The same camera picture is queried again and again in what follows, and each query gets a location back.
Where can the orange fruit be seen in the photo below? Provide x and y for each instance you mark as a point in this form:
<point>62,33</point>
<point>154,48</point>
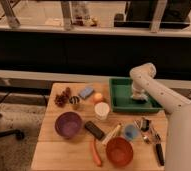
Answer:
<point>98,97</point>

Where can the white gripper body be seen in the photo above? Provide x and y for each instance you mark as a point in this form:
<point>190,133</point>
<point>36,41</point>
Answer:
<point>137,89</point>

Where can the orange carrot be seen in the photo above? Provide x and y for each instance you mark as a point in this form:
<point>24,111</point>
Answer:
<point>95,154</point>

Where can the purple bowl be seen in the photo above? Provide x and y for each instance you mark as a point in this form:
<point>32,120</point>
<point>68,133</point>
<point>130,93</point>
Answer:
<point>68,124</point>

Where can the dark red grapes bunch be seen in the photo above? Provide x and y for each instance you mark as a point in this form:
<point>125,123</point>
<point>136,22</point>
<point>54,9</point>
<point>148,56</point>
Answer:
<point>62,99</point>

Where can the blue small cup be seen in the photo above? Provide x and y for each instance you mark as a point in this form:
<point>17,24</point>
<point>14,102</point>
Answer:
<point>130,132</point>

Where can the black handled knife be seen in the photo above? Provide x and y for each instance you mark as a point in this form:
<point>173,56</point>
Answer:
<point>158,148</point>

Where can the cream stick utensil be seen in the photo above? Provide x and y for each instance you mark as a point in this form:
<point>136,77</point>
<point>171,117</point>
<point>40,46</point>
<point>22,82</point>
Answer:
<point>112,134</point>

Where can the black small clip object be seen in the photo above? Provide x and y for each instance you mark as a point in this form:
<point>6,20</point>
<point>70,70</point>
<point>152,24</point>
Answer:
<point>145,124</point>

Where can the green plastic tray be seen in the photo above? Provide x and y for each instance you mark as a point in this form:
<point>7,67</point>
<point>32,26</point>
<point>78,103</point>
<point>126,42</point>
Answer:
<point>121,101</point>

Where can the white paper cup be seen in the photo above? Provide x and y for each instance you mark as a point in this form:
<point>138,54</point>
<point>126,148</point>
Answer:
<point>102,110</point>

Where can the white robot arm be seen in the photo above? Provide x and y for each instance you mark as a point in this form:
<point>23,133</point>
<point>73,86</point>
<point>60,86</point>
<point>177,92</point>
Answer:
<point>178,141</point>

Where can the blue sponge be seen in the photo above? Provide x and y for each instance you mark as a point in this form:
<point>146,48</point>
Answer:
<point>86,92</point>

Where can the striped small cup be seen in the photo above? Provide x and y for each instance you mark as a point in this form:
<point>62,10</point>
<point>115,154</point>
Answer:
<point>75,102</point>

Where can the orange-red bowl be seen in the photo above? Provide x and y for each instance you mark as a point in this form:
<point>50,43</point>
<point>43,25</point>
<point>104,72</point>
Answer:
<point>119,152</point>

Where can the black rectangular block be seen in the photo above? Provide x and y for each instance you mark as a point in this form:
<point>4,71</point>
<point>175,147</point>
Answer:
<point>94,130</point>

